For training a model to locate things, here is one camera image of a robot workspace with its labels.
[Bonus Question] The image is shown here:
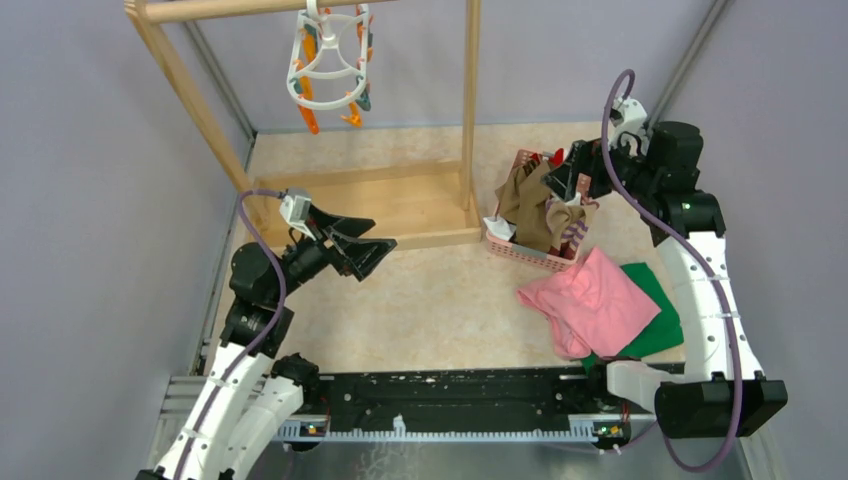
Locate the purple striped tan sock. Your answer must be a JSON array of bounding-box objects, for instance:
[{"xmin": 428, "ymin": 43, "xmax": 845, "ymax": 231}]
[{"xmin": 545, "ymin": 198, "xmax": 595, "ymax": 259}]

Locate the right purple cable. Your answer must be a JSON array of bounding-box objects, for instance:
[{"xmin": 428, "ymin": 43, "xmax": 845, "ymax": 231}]
[{"xmin": 600, "ymin": 69, "xmax": 747, "ymax": 474}]

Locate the purple cable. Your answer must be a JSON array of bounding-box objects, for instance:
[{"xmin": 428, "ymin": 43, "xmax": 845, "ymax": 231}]
[
  {"xmin": 600, "ymin": 69, "xmax": 747, "ymax": 474},
  {"xmin": 168, "ymin": 189, "xmax": 293, "ymax": 480}
]

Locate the white sock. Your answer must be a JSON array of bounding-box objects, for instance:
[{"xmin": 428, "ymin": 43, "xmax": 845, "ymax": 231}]
[{"xmin": 483, "ymin": 215, "xmax": 516, "ymax": 242}]

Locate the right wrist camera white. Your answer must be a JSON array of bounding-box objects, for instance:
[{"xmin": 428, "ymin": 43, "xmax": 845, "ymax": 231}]
[{"xmin": 608, "ymin": 96, "xmax": 648, "ymax": 149}]

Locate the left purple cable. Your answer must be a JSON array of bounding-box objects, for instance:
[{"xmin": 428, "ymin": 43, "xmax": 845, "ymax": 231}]
[{"xmin": 168, "ymin": 189, "xmax": 293, "ymax": 480}]

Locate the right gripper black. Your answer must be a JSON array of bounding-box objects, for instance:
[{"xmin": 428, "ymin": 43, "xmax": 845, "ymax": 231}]
[{"xmin": 540, "ymin": 128, "xmax": 658, "ymax": 203}]

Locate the wooden clothes rack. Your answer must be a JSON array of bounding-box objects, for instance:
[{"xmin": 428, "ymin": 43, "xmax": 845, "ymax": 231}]
[{"xmin": 124, "ymin": 1, "xmax": 482, "ymax": 250}]

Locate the pink plastic basket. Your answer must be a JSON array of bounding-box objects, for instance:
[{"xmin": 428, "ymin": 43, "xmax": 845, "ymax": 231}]
[{"xmin": 483, "ymin": 149, "xmax": 599, "ymax": 271}]

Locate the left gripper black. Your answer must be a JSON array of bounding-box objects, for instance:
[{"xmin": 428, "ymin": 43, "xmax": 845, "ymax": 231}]
[{"xmin": 269, "ymin": 202, "xmax": 396, "ymax": 301}]

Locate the green cloth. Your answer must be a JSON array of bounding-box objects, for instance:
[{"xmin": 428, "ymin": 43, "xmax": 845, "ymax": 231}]
[{"xmin": 581, "ymin": 262, "xmax": 685, "ymax": 372}]

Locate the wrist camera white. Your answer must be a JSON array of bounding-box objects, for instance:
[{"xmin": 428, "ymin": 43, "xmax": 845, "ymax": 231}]
[
  {"xmin": 608, "ymin": 96, "xmax": 648, "ymax": 149},
  {"xmin": 279, "ymin": 188, "xmax": 315, "ymax": 240}
]

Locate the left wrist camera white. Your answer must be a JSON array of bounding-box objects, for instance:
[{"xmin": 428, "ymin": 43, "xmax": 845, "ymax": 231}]
[{"xmin": 279, "ymin": 188, "xmax": 315, "ymax": 240}]

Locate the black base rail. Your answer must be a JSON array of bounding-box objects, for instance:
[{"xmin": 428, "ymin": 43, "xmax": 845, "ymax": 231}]
[{"xmin": 275, "ymin": 366, "xmax": 655, "ymax": 450}]

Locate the white round clip hanger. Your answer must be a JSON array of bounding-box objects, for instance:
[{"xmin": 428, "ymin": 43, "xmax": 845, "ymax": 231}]
[{"xmin": 286, "ymin": 1, "xmax": 373, "ymax": 135}]

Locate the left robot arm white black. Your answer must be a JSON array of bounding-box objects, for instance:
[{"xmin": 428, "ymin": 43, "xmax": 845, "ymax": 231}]
[{"xmin": 137, "ymin": 197, "xmax": 397, "ymax": 479}]

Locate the pink cloth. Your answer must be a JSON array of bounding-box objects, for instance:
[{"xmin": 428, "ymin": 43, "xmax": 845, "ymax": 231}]
[{"xmin": 516, "ymin": 247, "xmax": 661, "ymax": 359}]

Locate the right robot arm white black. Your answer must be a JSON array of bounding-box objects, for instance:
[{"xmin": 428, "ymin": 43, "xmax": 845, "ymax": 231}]
[{"xmin": 542, "ymin": 121, "xmax": 788, "ymax": 439}]

